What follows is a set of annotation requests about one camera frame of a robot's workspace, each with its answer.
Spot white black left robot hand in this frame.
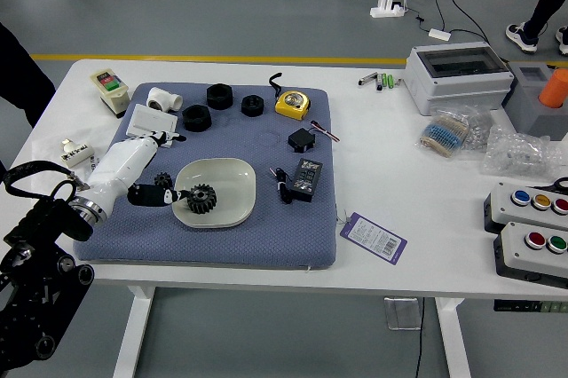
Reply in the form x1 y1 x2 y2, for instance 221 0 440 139
86 130 193 214

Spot big black gear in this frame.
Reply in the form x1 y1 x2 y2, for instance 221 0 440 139
185 183 218 216

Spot white square plate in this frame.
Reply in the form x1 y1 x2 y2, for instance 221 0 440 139
171 158 257 230

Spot big black hex nut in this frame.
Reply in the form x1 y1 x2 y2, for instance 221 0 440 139
182 104 211 132
206 83 233 110

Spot small black hex nut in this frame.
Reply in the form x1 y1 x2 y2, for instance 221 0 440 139
241 94 266 118

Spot three-button control box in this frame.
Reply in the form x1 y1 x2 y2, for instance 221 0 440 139
483 181 568 237

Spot two-button control box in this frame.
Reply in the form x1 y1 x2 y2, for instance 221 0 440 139
493 221 568 289

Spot small white labelled part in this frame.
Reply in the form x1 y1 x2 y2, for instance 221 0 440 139
60 138 92 170

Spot white pipe tee fitting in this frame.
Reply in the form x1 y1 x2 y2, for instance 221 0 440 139
146 86 184 114

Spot blue-grey padded mat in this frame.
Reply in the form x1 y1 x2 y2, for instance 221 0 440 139
73 82 337 271

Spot white table leg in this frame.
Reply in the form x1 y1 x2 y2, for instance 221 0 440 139
433 297 472 378
111 285 156 378

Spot yellow tape measure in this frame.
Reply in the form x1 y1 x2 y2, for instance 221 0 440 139
267 72 312 121

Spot black digital display module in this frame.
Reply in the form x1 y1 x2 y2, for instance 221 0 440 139
288 158 324 203

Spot purple paper tag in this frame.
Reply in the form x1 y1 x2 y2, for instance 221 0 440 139
339 211 408 267

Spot white power strip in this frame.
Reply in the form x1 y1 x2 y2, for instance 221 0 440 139
370 0 407 20

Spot silver floor plate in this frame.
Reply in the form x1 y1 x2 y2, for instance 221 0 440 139
383 297 422 331

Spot bag of blue resistors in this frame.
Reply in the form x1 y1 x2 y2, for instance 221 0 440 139
415 106 472 159

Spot bag of small metal parts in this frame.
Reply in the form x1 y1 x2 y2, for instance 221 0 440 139
461 105 496 152

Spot clear bubble wrap bag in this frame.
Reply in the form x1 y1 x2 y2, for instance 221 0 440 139
480 124 568 182

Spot grey block holder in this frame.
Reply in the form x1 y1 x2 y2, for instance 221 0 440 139
501 60 568 142

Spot table height control panel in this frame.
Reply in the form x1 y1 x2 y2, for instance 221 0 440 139
493 300 568 313

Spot orange cylinder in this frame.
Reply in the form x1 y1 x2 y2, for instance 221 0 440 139
538 67 568 109

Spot white wall switch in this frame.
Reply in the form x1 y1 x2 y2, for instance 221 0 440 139
125 103 179 138

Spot beige red-green push switch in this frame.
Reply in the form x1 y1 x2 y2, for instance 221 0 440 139
90 68 130 119

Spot black module cable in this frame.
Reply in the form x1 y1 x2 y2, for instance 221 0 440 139
268 166 294 205

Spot black servo with red wires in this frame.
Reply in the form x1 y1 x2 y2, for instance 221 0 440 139
287 120 342 154

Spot grey electrical enclosure box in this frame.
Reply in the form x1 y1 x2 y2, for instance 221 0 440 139
403 42 516 116

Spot black handled scissors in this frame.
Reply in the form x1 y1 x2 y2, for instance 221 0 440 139
530 177 568 195

